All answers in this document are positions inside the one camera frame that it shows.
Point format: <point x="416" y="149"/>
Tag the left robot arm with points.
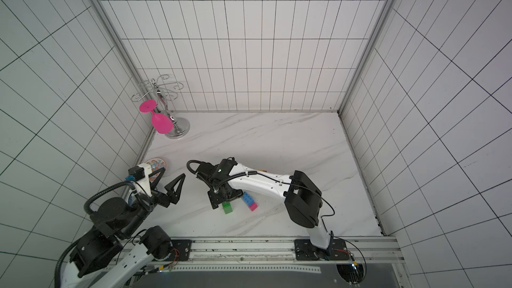
<point x="115" y="249"/>

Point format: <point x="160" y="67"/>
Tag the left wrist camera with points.
<point x="138" y="176"/>

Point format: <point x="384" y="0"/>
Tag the green lego brick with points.
<point x="227" y="208"/>

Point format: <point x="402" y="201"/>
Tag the blue lego brick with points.
<point x="247" y="199"/>

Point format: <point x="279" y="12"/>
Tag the pink plastic wine glass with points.
<point x="161" y="123"/>

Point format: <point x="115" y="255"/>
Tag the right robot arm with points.
<point x="303" y="200"/>

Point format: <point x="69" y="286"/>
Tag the patterned ceramic plate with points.
<point x="156" y="163"/>

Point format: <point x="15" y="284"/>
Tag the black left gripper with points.
<point x="173" y="196"/>

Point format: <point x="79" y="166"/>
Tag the metal glass rack stand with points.
<point x="165" y="91"/>

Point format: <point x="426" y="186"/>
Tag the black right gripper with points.
<point x="223" y="197"/>

